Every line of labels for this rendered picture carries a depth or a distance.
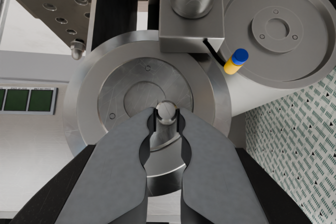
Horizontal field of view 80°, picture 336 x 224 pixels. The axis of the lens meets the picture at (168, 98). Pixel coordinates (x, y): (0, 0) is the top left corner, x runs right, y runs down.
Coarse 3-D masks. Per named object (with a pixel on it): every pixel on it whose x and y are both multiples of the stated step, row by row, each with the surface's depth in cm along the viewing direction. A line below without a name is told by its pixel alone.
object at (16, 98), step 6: (12, 90) 51; (18, 90) 51; (24, 90) 51; (12, 96) 50; (18, 96) 50; (24, 96) 50; (6, 102) 50; (12, 102) 50; (18, 102) 50; (24, 102) 50; (6, 108) 50; (12, 108) 50; (18, 108) 50; (24, 108) 50
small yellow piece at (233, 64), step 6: (204, 42) 15; (210, 48) 15; (240, 48) 12; (216, 54) 15; (234, 54) 12; (240, 54) 12; (246, 54) 12; (216, 60) 14; (222, 60) 14; (228, 60) 13; (234, 60) 12; (240, 60) 12; (228, 66) 13; (234, 66) 12; (240, 66) 12; (228, 72) 13; (234, 72) 13
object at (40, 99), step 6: (36, 90) 51; (42, 90) 51; (36, 96) 50; (42, 96) 50; (48, 96) 50; (30, 102) 50; (36, 102) 50; (42, 102) 50; (48, 102) 50; (30, 108) 50; (36, 108) 50; (42, 108) 50; (48, 108) 50
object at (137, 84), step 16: (128, 64) 16; (144, 64) 16; (160, 64) 16; (112, 80) 16; (128, 80) 16; (144, 80) 16; (160, 80) 16; (176, 80) 16; (112, 96) 16; (128, 96) 16; (144, 96) 16; (160, 96) 16; (176, 96) 16; (112, 112) 15; (128, 112) 16; (160, 128) 15; (160, 144) 15
